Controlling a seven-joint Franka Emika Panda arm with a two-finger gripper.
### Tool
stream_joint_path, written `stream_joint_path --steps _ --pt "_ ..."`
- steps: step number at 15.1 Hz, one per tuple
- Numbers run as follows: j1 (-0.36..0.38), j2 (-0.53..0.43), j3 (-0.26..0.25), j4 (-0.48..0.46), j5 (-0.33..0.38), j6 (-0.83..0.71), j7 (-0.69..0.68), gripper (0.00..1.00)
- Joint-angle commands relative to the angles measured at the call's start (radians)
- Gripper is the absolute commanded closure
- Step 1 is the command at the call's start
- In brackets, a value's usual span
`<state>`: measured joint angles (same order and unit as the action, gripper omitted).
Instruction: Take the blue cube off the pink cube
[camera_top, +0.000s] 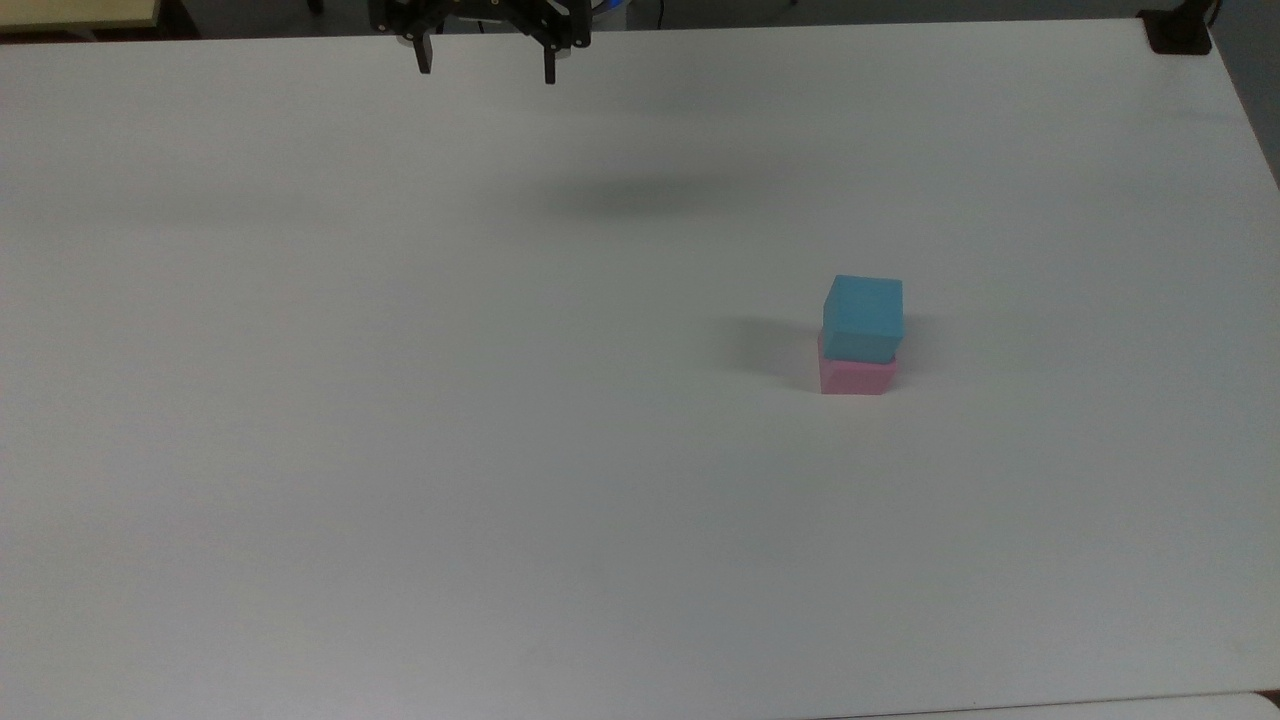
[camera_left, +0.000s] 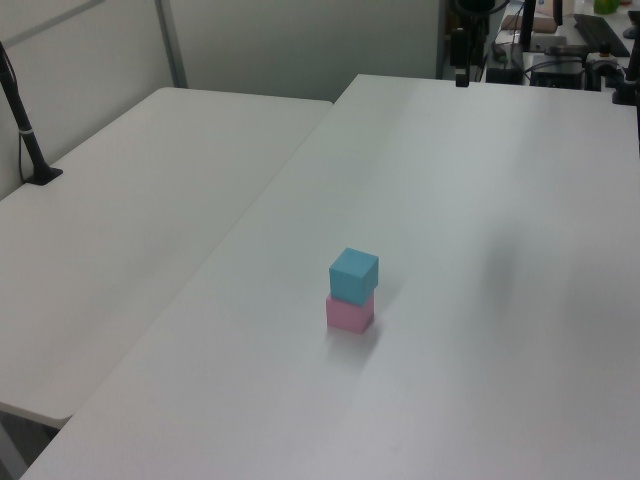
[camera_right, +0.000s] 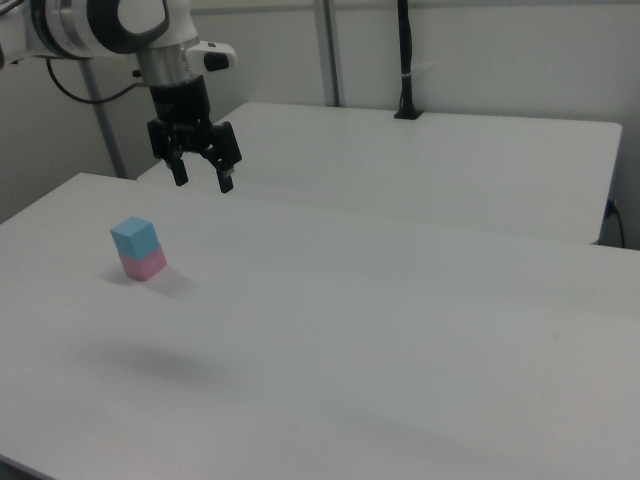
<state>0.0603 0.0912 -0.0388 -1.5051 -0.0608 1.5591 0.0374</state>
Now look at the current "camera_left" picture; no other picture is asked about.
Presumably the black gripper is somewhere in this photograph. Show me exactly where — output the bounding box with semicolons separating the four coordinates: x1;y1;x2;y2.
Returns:
450;27;471;89

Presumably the blue cube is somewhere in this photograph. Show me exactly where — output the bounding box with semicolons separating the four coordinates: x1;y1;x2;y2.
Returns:
328;246;380;307

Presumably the pink cube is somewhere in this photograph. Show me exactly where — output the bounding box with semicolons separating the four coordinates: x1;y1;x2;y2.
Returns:
325;292;376;334

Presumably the black monitor stand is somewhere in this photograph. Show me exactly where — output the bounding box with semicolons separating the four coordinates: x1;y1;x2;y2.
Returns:
518;0;537;53

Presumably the black electronics box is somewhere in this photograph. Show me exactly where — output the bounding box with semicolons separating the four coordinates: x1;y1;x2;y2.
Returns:
528;44;591;90

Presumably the black keyboard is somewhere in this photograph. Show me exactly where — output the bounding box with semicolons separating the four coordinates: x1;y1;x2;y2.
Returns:
572;13;632;58

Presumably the black table clamp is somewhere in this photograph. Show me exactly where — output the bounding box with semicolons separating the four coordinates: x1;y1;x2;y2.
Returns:
610;63;640;107

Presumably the white side table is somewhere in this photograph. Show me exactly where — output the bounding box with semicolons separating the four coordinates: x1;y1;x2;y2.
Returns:
0;86;335;422

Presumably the black camera pole with base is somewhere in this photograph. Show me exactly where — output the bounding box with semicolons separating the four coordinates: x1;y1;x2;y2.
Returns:
0;40;65;188

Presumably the thin black pole cable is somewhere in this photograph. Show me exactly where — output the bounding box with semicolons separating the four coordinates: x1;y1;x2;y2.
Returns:
16;130;32;184

